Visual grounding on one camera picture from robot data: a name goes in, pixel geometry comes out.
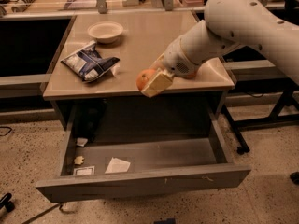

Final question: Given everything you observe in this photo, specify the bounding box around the grey open drawer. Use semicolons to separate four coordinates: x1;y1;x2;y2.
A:
36;103;250;203

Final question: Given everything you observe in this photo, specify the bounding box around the grey counter cabinet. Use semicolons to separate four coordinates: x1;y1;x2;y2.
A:
43;11;235;131

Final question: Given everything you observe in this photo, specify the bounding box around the red soda can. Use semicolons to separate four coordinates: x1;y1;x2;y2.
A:
183;72;197;79

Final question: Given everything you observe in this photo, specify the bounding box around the white bowl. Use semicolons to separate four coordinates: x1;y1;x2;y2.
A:
87;21;123;44

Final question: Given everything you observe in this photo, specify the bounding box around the small crumpled paper scrap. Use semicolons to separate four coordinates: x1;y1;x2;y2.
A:
74;156;84;165

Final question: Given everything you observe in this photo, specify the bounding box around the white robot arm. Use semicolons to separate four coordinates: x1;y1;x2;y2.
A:
136;0;299;97

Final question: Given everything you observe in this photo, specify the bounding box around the white folded paper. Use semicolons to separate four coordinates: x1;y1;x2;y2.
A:
105;157;131;174

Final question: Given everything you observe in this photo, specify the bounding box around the orange fruit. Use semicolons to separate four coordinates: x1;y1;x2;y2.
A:
135;69;156;91

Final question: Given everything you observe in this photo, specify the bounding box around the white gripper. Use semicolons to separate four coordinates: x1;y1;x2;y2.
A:
141;36;199;98

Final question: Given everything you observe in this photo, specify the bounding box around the blue chip bag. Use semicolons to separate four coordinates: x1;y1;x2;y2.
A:
61;41;120;83

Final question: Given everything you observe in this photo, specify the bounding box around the white paper scrap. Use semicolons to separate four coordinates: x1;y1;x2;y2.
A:
76;138;88;147

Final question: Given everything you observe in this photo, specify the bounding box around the black chair caster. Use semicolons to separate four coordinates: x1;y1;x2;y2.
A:
0;193;15;212

